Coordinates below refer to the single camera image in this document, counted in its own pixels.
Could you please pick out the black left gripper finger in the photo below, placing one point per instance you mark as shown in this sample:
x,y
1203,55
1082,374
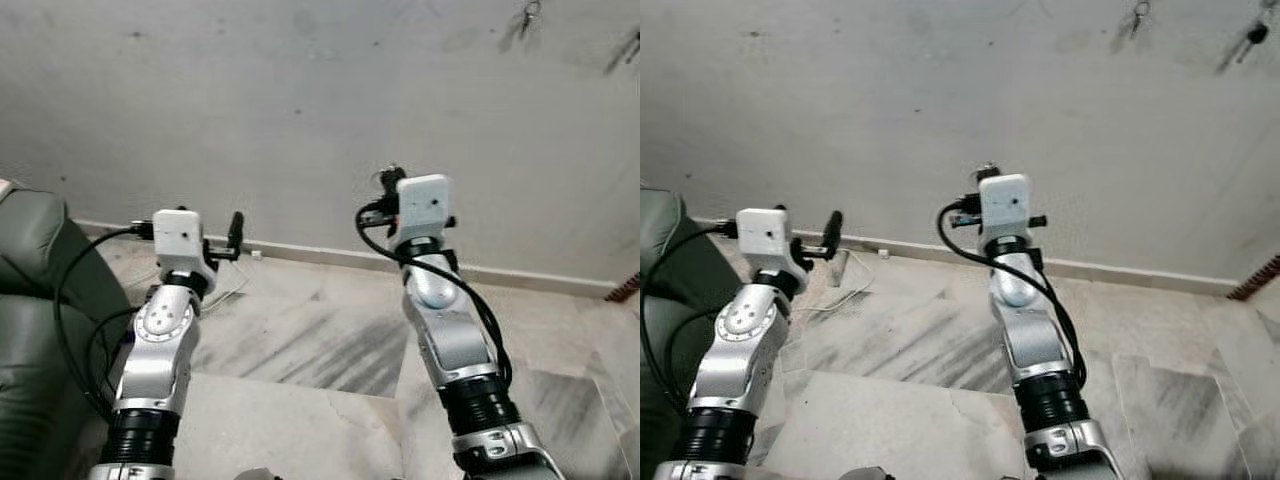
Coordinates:
x,y
236,232
832,232

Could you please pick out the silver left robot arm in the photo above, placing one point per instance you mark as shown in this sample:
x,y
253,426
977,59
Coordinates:
x,y
160,350
735,350

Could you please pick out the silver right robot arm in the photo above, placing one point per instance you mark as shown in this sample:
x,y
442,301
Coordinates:
x,y
1030,330
450,330

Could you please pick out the dark green sofa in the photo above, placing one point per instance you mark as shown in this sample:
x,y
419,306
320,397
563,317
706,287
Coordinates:
x,y
670,290
40,300

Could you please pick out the red brown ribbed strip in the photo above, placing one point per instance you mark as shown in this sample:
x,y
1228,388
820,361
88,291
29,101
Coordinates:
x,y
627,290
1260,279

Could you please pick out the black headed car key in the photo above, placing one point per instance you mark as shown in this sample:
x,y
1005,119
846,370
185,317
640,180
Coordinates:
x,y
1256,34

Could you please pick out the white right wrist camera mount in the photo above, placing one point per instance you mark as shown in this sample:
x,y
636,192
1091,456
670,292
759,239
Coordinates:
x,y
1005,205
424,206

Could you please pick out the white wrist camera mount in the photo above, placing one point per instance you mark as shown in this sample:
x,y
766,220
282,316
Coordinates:
x,y
179,240
424,206
768,238
1005,205

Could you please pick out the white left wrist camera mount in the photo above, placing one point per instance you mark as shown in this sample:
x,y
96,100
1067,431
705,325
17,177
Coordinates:
x,y
768,238
179,240

